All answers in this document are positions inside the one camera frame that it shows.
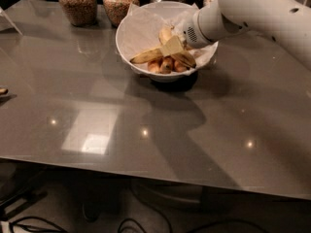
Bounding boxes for brown object at left edge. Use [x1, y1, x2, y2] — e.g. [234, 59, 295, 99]
[0, 88, 9, 95]

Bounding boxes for right small orange fruit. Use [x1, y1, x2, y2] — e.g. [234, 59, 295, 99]
[174, 60, 187, 73]

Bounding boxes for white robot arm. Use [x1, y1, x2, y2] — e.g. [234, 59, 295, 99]
[181, 0, 311, 69]

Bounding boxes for black floor cable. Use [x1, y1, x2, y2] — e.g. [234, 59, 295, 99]
[8, 216, 270, 233]

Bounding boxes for white ceramic bowl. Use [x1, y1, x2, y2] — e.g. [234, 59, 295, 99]
[115, 1, 220, 83]

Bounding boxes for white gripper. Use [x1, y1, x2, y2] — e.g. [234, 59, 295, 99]
[160, 0, 248, 56]

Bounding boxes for middle small orange fruit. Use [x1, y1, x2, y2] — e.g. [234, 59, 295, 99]
[160, 56, 174, 74]

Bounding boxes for white paper bowl liner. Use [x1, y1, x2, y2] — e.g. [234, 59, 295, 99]
[119, 3, 218, 76]

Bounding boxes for small orange fruit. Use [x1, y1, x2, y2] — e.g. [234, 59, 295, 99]
[148, 60, 160, 74]
[174, 60, 187, 73]
[160, 56, 174, 74]

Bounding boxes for far left grain jar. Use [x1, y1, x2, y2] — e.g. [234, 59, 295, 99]
[58, 0, 97, 27]

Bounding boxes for yellow banana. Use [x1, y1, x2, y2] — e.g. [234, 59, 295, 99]
[130, 49, 163, 64]
[158, 25, 196, 68]

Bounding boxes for left small orange fruit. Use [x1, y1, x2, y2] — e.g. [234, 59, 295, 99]
[148, 60, 160, 74]

